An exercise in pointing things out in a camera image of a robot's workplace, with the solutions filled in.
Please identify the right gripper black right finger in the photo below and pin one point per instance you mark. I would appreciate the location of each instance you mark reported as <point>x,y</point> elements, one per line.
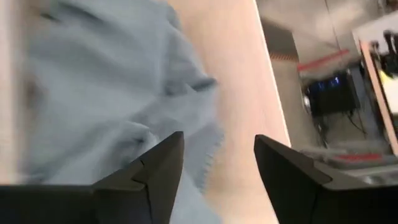
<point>286,186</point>

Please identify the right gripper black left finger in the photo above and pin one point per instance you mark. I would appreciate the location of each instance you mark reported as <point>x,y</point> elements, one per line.
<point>149,186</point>

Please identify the light blue denim garment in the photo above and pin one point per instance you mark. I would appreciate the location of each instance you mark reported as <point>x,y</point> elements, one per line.
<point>93,77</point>

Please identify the black computer box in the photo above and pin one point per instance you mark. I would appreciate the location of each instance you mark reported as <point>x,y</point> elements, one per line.
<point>332,96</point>

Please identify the wooden workbench with equipment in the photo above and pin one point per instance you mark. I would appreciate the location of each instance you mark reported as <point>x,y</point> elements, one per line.
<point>388,90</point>

